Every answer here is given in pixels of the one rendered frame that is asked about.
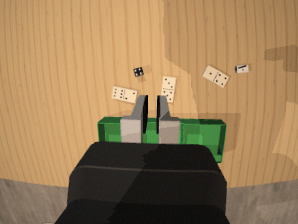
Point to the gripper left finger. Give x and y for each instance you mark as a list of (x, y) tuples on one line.
[(133, 127)]

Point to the green three-compartment bin rack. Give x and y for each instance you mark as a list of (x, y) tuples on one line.
[(192, 131)]

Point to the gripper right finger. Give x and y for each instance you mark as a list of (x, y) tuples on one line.
[(167, 127)]

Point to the black die with white pips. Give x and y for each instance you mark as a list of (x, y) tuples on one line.
[(138, 71)]

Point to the cream domino tile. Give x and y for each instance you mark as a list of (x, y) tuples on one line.
[(124, 94), (215, 76), (168, 86)]

